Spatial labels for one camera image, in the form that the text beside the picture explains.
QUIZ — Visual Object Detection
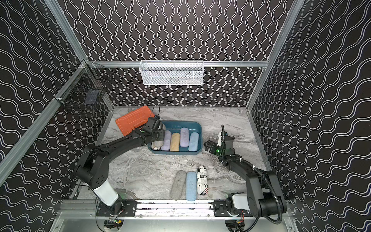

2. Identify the light blue glasses case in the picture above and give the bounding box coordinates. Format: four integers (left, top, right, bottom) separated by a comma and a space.
188, 132, 199, 152

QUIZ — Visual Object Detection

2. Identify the lavender glasses case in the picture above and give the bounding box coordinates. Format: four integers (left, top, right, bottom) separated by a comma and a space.
161, 130, 172, 151

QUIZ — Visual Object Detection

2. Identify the purple glasses case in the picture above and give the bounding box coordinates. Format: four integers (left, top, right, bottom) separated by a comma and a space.
180, 127, 189, 148

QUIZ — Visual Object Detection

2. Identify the tan fabric glasses case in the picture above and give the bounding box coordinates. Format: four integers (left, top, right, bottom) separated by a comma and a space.
170, 132, 181, 152

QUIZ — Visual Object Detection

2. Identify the newspaper print glasses case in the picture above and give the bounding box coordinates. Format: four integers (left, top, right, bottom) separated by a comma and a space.
196, 166, 208, 195

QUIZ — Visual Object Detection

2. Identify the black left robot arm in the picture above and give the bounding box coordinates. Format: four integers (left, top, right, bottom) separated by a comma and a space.
75, 116, 165, 207

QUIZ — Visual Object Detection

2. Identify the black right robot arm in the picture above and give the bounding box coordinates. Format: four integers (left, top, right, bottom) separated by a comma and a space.
204, 133, 287, 224

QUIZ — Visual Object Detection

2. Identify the teal plastic storage box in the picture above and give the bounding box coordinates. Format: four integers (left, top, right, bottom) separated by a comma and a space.
147, 120, 203, 155

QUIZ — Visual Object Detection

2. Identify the orange plastic tool case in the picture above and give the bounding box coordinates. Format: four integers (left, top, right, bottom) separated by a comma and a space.
115, 106, 155, 136

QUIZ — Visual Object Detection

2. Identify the aluminium back crossbar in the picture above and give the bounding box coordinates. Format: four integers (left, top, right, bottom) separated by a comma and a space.
88, 61, 269, 68

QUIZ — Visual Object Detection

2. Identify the white wire basket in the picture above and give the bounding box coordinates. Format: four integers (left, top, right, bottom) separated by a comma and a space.
139, 60, 205, 86

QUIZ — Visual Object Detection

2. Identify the black wire basket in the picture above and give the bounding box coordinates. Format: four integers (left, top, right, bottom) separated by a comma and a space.
56, 64, 114, 117

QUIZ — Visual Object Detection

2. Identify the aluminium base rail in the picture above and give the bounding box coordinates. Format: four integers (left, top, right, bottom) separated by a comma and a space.
57, 199, 290, 221

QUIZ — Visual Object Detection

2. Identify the aluminium left side rail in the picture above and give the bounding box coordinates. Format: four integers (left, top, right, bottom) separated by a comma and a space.
1, 61, 87, 184

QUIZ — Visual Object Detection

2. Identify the aluminium corner post left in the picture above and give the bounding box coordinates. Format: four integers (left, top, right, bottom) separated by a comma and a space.
45, 0, 88, 61

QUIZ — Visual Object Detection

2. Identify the aluminium corner post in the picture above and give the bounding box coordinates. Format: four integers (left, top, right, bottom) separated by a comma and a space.
45, 0, 88, 61
246, 0, 305, 112

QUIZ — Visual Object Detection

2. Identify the aluminium corner post right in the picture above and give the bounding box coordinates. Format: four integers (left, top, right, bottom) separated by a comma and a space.
246, 0, 305, 112

